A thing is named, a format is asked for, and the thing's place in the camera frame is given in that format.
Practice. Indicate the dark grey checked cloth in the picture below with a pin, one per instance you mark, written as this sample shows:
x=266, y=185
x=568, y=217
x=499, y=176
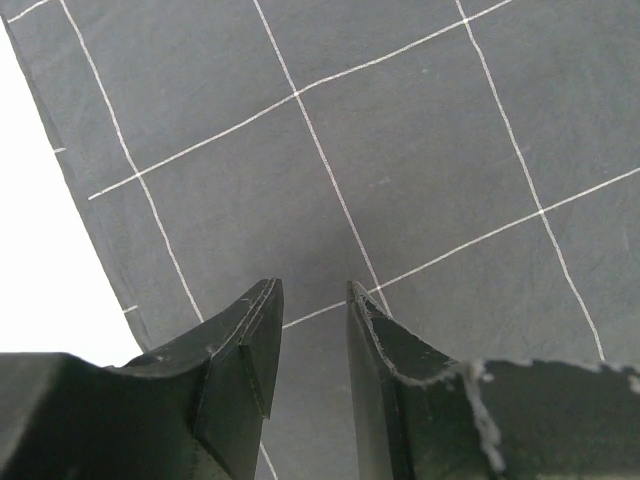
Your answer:
x=474, y=164

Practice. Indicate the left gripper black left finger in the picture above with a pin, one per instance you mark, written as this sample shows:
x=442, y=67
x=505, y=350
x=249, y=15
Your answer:
x=192, y=408

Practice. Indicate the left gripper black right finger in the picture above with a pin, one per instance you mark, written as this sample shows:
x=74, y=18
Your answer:
x=420, y=414

